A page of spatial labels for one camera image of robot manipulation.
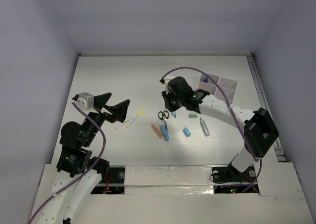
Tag black handled scissors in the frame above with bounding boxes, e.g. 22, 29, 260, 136
158, 110, 169, 130

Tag white marker yellow cap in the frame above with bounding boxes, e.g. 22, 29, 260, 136
126, 110, 143, 128

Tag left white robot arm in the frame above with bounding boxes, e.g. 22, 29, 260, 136
29, 92, 130, 224

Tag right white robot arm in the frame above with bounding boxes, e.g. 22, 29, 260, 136
160, 75, 279, 180

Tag white marker pen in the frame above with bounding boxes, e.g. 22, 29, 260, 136
115, 114, 136, 130

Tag green eraser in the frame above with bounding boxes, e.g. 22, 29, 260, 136
189, 113, 198, 118

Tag large blue highlighter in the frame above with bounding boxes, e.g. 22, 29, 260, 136
160, 125, 170, 141

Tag orange highlighter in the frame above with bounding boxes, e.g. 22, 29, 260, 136
151, 124, 163, 138

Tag short blue eraser cap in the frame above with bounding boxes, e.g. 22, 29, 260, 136
183, 127, 191, 137

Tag grey green tipped marker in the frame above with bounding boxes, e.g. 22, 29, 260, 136
199, 118, 210, 137

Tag white divided organizer box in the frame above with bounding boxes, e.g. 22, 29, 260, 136
198, 74, 237, 104

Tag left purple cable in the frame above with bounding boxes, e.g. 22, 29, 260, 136
29, 101, 107, 224

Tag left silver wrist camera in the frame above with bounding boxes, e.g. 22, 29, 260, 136
72, 92, 94, 111

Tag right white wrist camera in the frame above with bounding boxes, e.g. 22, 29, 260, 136
159, 75, 175, 86

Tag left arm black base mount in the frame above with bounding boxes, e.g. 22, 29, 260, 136
91, 166, 125, 194

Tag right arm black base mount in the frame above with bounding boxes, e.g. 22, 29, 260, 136
209, 166, 259, 194

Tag aluminium side rail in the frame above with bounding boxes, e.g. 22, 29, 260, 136
246, 54, 287, 162

